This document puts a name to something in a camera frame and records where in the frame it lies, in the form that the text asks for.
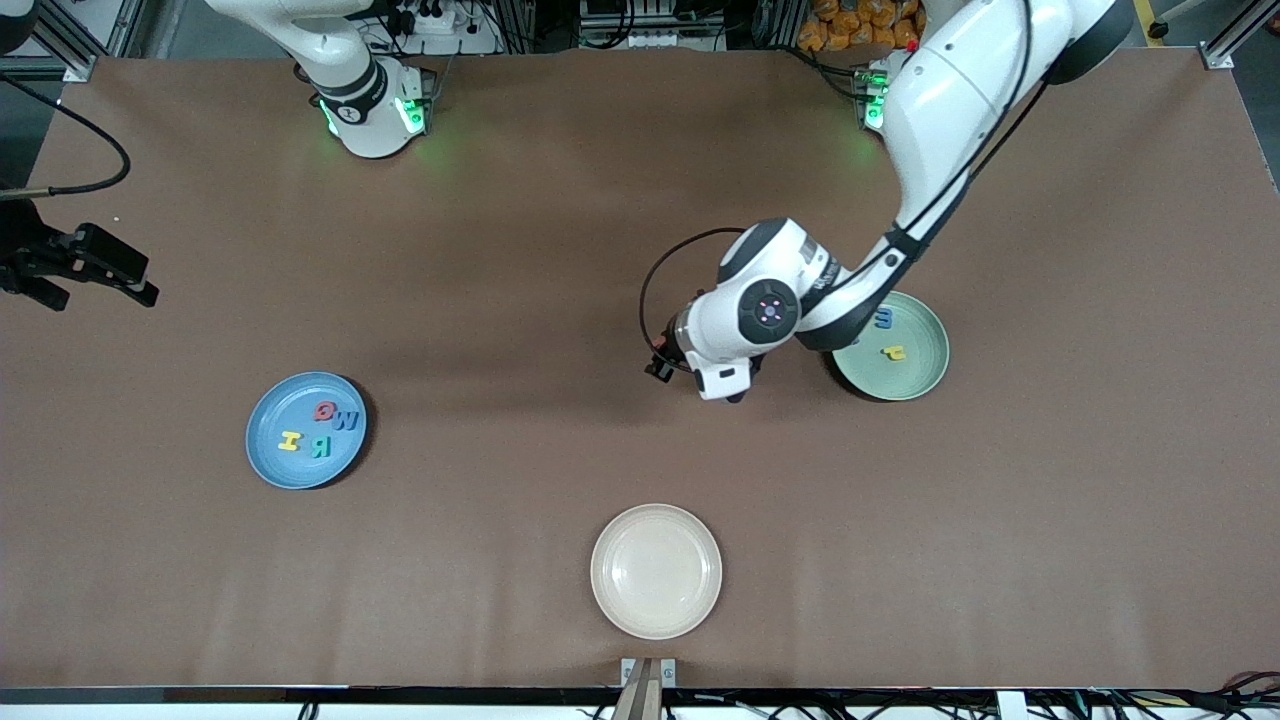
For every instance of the white power strip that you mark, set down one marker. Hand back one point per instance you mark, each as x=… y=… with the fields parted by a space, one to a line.
x=660 y=38
x=435 y=20

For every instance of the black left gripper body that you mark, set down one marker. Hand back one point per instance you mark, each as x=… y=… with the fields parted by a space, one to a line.
x=668 y=352

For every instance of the aluminium camera mount post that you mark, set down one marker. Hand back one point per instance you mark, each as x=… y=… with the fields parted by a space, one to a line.
x=648 y=690

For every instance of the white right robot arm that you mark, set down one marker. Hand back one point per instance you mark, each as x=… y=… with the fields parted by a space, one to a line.
x=350 y=90

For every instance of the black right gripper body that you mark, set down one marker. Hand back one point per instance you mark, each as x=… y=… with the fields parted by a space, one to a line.
x=28 y=256

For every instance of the teal foam letter R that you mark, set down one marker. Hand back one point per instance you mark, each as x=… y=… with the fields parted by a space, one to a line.
x=318 y=447

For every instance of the green plate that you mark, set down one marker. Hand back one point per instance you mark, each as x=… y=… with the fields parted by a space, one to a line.
x=900 y=380

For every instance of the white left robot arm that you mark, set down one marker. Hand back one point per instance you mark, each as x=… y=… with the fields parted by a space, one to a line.
x=950 y=100

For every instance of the red foam letter Q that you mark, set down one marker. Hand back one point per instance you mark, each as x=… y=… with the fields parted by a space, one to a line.
x=320 y=410

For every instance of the table edge rail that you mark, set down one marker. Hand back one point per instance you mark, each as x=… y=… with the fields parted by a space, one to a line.
x=300 y=695

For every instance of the blue foam letter W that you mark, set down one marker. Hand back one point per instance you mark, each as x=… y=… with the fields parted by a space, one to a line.
x=345 y=420

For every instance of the blue plate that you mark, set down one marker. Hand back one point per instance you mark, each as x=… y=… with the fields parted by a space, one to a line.
x=306 y=465

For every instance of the cream plate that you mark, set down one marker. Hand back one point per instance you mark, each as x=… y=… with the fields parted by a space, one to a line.
x=656 y=571

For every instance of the orange items bag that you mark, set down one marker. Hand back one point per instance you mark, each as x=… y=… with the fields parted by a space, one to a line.
x=850 y=30

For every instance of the blue foam letter m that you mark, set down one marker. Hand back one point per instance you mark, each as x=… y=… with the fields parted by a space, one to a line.
x=885 y=318

